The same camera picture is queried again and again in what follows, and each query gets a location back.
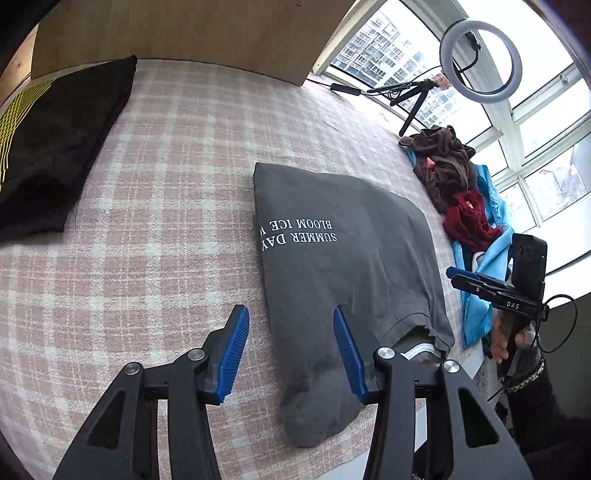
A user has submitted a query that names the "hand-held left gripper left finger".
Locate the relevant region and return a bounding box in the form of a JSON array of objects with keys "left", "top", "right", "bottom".
[{"left": 54, "top": 305, "right": 251, "bottom": 480}]

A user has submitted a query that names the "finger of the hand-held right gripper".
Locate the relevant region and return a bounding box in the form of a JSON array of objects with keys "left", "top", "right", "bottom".
[
  {"left": 445, "top": 266, "right": 511, "bottom": 289},
  {"left": 450, "top": 274, "right": 499, "bottom": 301}
]

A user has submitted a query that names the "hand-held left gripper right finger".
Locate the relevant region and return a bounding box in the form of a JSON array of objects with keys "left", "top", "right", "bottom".
[{"left": 333, "top": 305, "right": 534, "bottom": 480}]

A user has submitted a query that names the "grey daisy print T-shirt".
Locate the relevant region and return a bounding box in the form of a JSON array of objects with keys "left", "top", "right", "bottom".
[{"left": 253, "top": 161, "right": 455, "bottom": 449}]

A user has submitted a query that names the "brown garment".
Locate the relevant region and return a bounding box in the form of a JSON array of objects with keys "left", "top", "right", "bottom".
[{"left": 399, "top": 126, "right": 477, "bottom": 213}]

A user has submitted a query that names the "person's right forearm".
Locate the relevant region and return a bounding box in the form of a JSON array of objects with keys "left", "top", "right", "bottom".
[{"left": 496, "top": 348, "right": 591, "bottom": 467}]

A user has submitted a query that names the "person's right hand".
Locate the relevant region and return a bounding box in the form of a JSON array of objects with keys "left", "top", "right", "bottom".
[{"left": 488, "top": 314, "right": 539, "bottom": 363}]

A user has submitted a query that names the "blue garment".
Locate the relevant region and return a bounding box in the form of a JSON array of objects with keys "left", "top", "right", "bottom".
[{"left": 406, "top": 150, "right": 515, "bottom": 349}]

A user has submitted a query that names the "dark red garment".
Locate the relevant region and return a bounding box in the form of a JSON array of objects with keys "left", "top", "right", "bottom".
[{"left": 442, "top": 188, "right": 504, "bottom": 254}]

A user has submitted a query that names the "black tripod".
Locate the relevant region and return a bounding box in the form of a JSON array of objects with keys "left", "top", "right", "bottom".
[{"left": 390, "top": 78, "right": 451, "bottom": 137}]

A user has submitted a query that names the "pink plaid blanket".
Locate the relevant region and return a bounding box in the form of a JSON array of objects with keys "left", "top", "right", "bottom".
[{"left": 0, "top": 58, "right": 467, "bottom": 480}]

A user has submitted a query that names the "black gooseneck phone holder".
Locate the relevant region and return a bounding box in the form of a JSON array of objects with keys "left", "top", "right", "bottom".
[{"left": 455, "top": 30, "right": 483, "bottom": 75}]

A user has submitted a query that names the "black folded garment yellow print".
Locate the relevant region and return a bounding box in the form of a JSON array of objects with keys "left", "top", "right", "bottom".
[{"left": 0, "top": 55, "right": 138, "bottom": 243}]

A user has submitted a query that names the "light oak board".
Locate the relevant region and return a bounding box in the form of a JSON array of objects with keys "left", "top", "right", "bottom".
[{"left": 30, "top": 0, "right": 370, "bottom": 86}]

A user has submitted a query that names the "pine plank board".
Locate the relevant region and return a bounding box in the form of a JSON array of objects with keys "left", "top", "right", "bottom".
[{"left": 0, "top": 41, "right": 38, "bottom": 100}]

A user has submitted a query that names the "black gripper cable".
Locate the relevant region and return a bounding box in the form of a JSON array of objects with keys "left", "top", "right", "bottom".
[{"left": 489, "top": 295, "right": 579, "bottom": 402}]

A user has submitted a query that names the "white window frame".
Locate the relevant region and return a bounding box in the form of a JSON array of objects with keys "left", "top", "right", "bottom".
[{"left": 305, "top": 0, "right": 591, "bottom": 278}]

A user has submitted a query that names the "black ring light cable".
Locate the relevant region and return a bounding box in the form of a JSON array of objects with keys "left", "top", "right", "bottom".
[{"left": 305, "top": 76, "right": 435, "bottom": 100}]

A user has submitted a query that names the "white ring light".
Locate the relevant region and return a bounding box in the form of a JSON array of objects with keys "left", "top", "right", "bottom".
[{"left": 440, "top": 19, "right": 523, "bottom": 107}]

